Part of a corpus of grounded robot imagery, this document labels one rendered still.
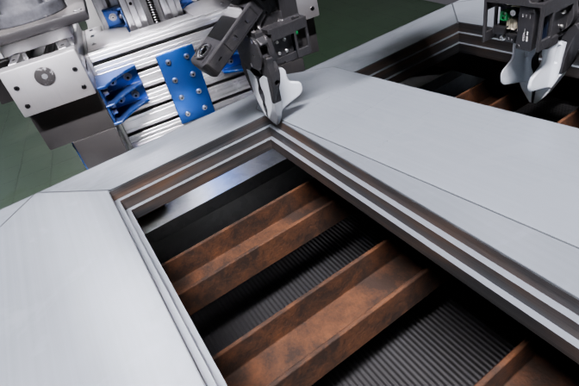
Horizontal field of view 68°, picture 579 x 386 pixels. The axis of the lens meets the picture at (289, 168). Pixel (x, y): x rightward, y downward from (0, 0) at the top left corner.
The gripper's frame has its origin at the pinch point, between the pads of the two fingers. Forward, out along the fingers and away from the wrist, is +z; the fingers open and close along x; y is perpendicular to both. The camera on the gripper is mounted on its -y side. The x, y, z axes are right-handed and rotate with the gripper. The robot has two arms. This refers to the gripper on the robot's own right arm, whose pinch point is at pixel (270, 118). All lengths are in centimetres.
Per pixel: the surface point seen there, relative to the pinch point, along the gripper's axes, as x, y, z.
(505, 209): -35.4, 6.0, 0.6
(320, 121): -6.3, 4.7, 0.7
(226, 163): 1.5, -8.6, 4.6
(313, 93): 2.4, 9.6, 0.6
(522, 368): -40.7, 3.9, 19.4
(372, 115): -11.0, 10.8, 0.7
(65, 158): 226, -44, 88
